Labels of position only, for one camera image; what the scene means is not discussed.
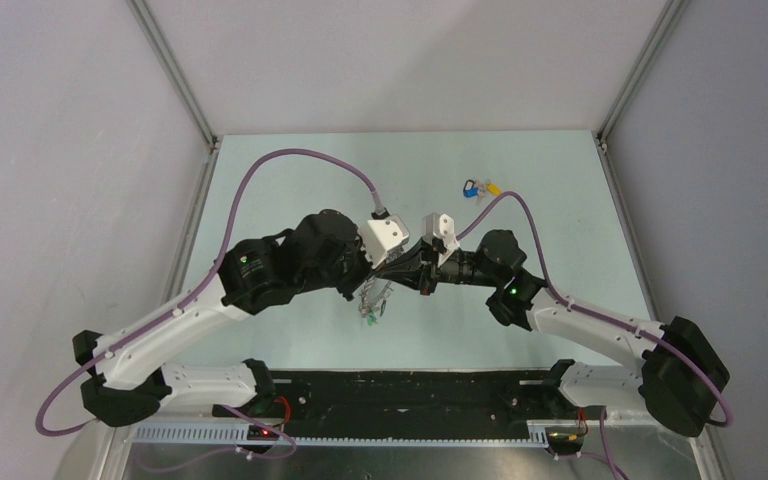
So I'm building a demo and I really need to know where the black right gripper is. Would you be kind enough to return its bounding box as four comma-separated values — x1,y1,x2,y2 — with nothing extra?
376,235,501,296

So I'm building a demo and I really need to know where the grey perforated metal key ring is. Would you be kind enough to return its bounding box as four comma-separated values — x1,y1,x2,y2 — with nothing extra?
356,274,395,327

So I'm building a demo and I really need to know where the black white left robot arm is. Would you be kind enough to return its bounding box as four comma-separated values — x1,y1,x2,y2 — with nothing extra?
73,210,387,427

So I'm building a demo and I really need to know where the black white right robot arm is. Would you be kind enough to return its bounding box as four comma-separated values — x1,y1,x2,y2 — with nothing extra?
370,230,730,437

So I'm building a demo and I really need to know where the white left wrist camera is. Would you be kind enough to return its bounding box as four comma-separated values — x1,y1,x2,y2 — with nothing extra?
358,215,410,269

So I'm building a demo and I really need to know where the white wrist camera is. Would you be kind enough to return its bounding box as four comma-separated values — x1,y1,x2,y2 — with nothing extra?
358,215,410,269
421,212,460,262

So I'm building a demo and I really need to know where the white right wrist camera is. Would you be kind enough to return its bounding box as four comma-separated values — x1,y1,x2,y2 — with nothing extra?
421,212,460,262

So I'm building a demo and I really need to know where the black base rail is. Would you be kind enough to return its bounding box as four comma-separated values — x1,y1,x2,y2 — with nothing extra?
238,370,597,441

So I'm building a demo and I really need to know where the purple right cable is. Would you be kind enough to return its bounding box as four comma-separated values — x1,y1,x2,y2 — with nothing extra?
456,191,735,429

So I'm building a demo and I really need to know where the purple cable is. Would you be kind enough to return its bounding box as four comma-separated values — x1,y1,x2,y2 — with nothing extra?
34,148,385,439
456,191,735,429

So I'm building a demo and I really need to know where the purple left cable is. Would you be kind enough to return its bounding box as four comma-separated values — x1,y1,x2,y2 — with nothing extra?
34,148,385,439

